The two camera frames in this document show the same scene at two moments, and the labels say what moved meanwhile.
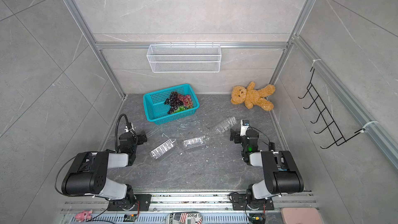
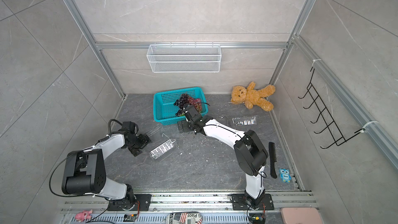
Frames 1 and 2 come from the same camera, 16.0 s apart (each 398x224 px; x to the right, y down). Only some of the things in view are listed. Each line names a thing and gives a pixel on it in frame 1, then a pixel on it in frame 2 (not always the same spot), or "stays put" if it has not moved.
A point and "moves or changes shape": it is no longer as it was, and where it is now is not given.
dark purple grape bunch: x=174 y=101 to x=183 y=100
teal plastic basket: x=155 y=110 moves or changes shape
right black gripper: x=238 y=141 to x=186 y=125
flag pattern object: x=185 y=218 stays put
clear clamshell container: x=224 y=126 moves or changes shape
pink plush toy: x=84 y=215 stays put
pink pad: x=300 y=215 stays put
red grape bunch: x=186 y=100 to x=193 y=101
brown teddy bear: x=250 y=97 stays put
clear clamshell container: x=162 y=148 stays put
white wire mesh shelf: x=184 y=58 stays put
